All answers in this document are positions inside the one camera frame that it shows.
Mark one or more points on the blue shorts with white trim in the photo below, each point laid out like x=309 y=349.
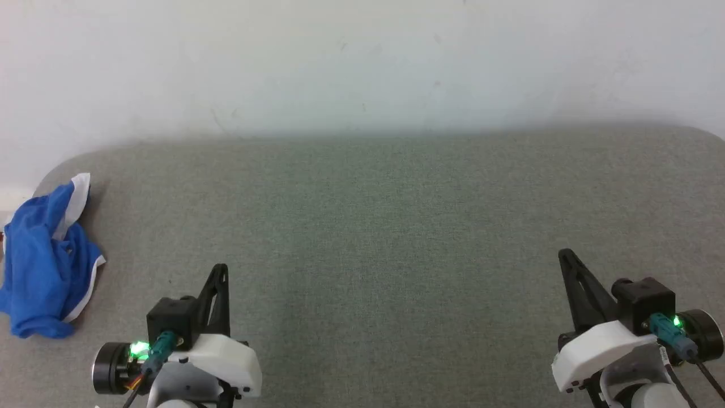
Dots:
x=39 y=266

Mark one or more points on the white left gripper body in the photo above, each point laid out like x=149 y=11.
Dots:
x=226 y=362

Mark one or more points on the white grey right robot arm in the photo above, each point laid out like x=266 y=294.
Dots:
x=651 y=396

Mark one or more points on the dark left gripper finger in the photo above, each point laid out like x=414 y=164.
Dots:
x=218 y=311

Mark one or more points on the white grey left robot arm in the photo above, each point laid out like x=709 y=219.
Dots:
x=181 y=388

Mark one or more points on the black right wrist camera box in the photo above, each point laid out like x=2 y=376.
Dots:
x=645 y=300

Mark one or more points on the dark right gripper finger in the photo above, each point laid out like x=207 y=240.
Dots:
x=586 y=300

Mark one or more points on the grey fabric sofa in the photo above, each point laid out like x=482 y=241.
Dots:
x=368 y=255

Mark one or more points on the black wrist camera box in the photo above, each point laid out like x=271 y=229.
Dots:
x=170 y=320
x=645 y=300

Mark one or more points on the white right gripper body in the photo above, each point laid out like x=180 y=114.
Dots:
x=595 y=351

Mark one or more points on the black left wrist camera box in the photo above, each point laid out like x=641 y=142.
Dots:
x=170 y=320

